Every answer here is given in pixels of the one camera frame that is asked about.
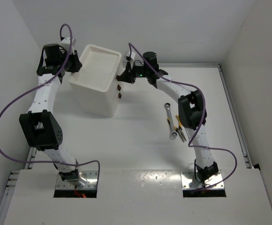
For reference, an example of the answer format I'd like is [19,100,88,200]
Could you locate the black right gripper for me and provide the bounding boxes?
[118,61,149,85]

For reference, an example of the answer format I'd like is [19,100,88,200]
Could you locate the green yellow long-nose pliers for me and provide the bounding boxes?
[175,115,187,142]

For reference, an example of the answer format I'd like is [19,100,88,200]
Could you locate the silver ratchet wrench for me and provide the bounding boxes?
[164,103,177,138]

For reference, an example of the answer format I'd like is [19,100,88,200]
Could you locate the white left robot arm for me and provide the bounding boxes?
[19,37,87,188]

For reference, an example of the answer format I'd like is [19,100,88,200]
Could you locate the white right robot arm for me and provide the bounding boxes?
[116,50,219,184]

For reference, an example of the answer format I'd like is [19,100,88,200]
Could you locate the white drawer cabinet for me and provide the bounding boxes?
[68,45,122,118]

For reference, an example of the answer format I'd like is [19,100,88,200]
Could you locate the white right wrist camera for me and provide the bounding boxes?
[125,49,136,62]

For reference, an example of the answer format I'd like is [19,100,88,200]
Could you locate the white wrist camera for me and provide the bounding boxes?
[125,49,136,62]
[60,37,76,54]

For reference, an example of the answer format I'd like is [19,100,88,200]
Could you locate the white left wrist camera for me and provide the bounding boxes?
[60,37,76,54]

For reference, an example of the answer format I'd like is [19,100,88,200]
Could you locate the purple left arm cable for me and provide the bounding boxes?
[0,23,100,186]

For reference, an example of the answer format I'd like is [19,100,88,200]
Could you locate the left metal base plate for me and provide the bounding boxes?
[55,171,98,191]

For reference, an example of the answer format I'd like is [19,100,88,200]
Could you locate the metal base plate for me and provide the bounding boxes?
[55,171,98,191]
[181,171,225,190]

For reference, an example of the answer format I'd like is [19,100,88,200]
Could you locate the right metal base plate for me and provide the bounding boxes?
[181,171,225,190]

